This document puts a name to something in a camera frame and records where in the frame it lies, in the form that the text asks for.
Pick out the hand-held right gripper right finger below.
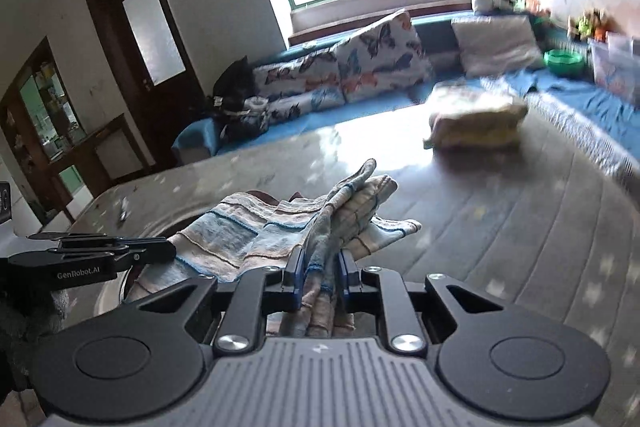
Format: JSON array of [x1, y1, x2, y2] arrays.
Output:
[[337, 251, 506, 354]]

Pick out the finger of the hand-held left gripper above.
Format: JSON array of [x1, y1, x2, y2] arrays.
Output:
[[27, 232, 177, 264], [7, 250, 136, 269]]

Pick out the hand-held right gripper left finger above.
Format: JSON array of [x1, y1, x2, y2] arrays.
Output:
[[122, 247, 306, 355]]

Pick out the striped blue blanket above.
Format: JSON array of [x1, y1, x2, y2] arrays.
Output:
[[122, 158, 423, 338]]

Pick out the pile of dark clothes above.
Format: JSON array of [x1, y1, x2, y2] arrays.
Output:
[[210, 97, 271, 142]]

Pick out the wooden glass cabinet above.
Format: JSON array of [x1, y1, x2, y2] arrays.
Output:
[[0, 37, 132, 224]]

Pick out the black bag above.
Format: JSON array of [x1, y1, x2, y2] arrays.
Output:
[[212, 56, 253, 108]]

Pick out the dark wooden door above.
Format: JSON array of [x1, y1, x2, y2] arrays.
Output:
[[86, 0, 206, 168]]

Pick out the long butterfly print pillow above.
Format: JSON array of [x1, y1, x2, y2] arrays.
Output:
[[252, 49, 346, 112]]

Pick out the folded yellow cloth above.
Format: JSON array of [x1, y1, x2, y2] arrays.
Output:
[[424, 82, 529, 150]]

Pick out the large butterfly print pillow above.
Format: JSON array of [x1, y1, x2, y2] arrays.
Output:
[[334, 8, 433, 104]]

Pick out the dark blue cushion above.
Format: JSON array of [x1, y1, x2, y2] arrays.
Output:
[[412, 14, 463, 68]]

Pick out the grey plain pillow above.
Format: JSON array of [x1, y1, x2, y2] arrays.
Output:
[[451, 14, 546, 78]]

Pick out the green plastic basin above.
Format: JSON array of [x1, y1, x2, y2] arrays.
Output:
[[544, 49, 586, 78]]

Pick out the white plush toy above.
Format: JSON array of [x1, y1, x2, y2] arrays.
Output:
[[471, 0, 513, 15]]

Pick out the orange and green toys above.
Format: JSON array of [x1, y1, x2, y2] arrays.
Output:
[[510, 0, 551, 18]]

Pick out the clear plastic storage box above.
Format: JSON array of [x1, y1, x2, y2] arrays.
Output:
[[590, 32, 640, 104]]

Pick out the brown plush toys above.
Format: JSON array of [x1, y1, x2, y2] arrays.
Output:
[[570, 9, 618, 40]]

